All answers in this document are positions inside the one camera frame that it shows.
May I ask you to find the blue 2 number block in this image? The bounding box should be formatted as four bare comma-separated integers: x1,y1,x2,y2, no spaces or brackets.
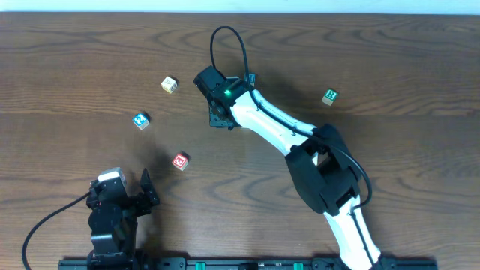
132,112,150,130

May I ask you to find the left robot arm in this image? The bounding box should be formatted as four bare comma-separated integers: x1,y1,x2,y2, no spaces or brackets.
86,167,160,269

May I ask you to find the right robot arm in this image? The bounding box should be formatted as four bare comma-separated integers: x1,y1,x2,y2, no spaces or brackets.
193,66,381,269

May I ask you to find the blue P letter block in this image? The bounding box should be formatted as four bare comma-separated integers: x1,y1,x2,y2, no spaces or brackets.
246,73,257,86

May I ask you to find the red E letter block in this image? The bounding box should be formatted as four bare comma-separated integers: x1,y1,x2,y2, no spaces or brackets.
172,154,189,171

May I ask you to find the yellow white letter block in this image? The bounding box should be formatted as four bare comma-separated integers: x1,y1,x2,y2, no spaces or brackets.
161,76,178,94

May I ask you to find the green R letter block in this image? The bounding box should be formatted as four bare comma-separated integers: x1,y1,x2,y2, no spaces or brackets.
322,88,338,106

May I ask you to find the black mounting rail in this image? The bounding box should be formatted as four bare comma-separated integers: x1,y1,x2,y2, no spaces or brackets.
58,256,439,270

